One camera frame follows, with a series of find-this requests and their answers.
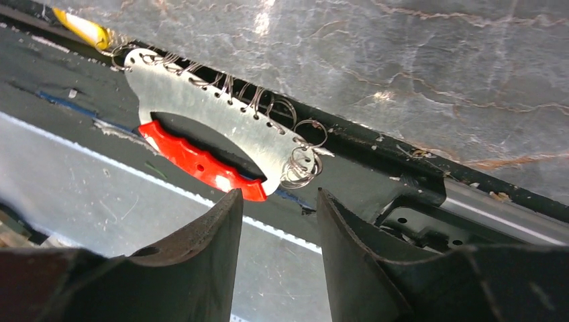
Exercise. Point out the metal keyring holder red handle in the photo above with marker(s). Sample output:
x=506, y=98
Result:
x=284, y=157

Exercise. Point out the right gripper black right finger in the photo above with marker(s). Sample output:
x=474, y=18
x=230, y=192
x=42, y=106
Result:
x=372, y=275

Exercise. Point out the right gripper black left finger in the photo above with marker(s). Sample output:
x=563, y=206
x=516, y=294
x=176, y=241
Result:
x=188, y=275

